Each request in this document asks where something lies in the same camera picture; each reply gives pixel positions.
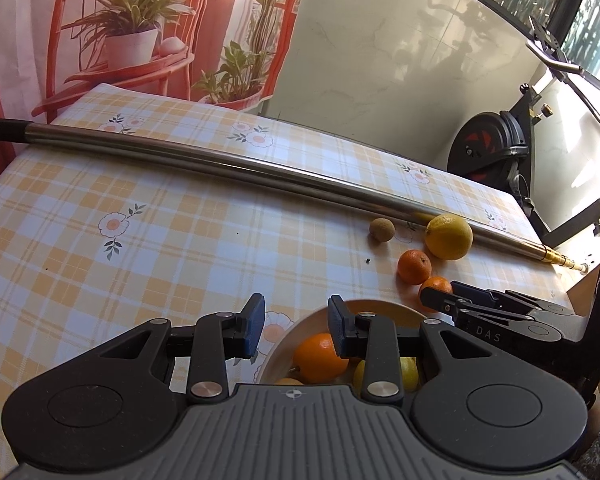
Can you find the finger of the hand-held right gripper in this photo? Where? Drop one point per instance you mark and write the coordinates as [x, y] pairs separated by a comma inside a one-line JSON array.
[[510, 300], [445, 302]]

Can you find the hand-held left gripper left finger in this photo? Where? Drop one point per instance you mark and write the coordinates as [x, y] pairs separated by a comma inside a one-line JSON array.
[[254, 327]]

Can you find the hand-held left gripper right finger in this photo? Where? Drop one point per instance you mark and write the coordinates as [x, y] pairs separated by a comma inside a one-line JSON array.
[[336, 327]]

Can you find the orange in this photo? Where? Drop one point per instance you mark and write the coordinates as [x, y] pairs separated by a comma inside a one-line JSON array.
[[317, 357], [437, 284], [414, 266], [288, 382]]

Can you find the wooden bowl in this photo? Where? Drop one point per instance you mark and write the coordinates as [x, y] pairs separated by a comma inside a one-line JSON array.
[[300, 327]]

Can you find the brown board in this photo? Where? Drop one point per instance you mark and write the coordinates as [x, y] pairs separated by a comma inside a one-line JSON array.
[[582, 292]]

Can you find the large yellow lemon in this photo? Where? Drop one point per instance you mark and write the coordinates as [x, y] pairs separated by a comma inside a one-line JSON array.
[[449, 237]]

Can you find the brown kiwi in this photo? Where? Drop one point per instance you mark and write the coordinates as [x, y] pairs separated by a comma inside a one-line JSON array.
[[381, 230]]

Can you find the plaid floral tablecloth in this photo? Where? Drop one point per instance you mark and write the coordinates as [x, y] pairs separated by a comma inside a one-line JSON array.
[[155, 260]]

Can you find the black exercise bike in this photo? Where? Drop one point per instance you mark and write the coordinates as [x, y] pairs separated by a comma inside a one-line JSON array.
[[485, 150]]

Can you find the long metal pole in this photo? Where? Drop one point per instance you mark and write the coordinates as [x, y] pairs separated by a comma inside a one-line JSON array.
[[230, 165]]

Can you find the window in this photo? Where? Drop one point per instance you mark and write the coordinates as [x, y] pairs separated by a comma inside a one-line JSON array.
[[590, 20]]

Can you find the printed plant backdrop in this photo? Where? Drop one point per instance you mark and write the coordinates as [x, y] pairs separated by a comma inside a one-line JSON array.
[[25, 35]]

